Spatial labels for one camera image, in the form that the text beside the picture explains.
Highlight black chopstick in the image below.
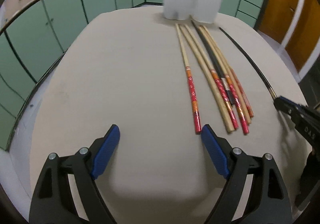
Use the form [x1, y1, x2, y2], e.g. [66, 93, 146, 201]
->
[191, 20, 235, 105]
[219, 27, 277, 100]

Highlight green lower kitchen cabinets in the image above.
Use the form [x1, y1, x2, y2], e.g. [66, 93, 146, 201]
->
[0, 0, 270, 152]

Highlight black equipment stand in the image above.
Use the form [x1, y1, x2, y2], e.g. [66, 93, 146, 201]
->
[299, 71, 319, 108]

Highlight wooden chopstick red end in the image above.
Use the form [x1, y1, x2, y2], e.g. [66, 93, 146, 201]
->
[209, 41, 249, 135]
[186, 25, 239, 130]
[200, 25, 251, 125]
[178, 24, 235, 133]
[230, 67, 254, 118]
[175, 23, 202, 134]

